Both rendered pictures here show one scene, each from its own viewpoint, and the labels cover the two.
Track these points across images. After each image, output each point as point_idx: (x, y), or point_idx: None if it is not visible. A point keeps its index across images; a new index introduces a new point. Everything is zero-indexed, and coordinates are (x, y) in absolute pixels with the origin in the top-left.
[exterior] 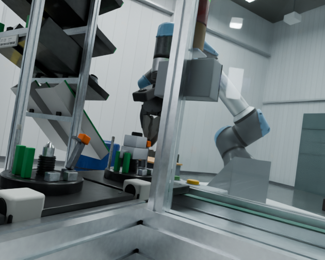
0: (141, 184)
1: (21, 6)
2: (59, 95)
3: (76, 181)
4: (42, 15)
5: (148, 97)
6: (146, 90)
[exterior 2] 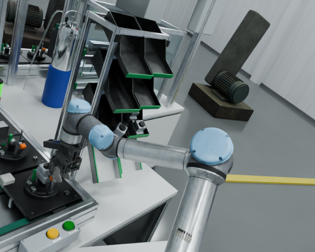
0: None
1: None
2: None
3: None
4: (71, 83)
5: (44, 145)
6: (48, 140)
